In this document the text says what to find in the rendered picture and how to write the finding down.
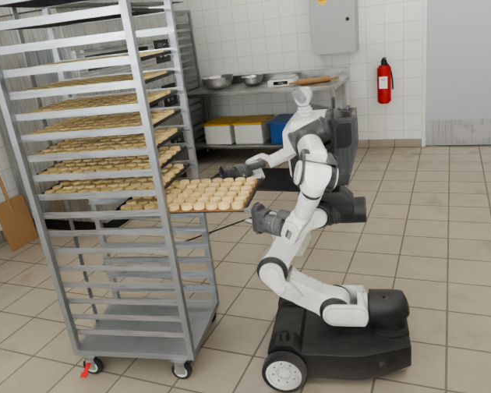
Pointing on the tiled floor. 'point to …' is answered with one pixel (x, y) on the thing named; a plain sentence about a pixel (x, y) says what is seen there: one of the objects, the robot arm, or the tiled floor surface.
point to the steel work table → (237, 87)
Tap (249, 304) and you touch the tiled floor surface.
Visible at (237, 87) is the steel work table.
